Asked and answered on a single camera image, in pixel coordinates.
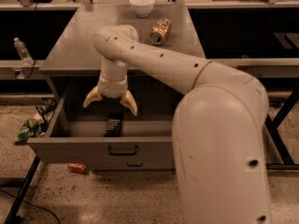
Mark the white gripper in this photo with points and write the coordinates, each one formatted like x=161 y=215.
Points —
x=112 y=89

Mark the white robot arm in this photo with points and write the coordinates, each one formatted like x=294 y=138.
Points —
x=217 y=128

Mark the open grey top drawer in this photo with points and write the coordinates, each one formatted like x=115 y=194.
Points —
x=76 y=133

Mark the grey metal drawer cabinet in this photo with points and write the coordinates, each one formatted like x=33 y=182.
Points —
x=75 y=55

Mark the dark snack bags pile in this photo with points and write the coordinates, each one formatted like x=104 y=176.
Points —
x=44 y=114

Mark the gold soda can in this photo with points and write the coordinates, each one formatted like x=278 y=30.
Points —
x=160 y=31

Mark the green chip bag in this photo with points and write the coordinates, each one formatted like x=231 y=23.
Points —
x=28 y=130

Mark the white bowl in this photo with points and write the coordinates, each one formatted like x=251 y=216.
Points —
x=142 y=8

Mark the clear plastic water bottle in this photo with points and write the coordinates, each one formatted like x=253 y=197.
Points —
x=23 y=52

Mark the black table leg left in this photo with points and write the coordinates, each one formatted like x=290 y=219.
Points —
x=23 y=184

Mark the black drawer handle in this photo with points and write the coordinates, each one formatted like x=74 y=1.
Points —
x=122 y=151
x=135 y=165

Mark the black lower drawer handle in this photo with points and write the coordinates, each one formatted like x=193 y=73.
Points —
x=135 y=165

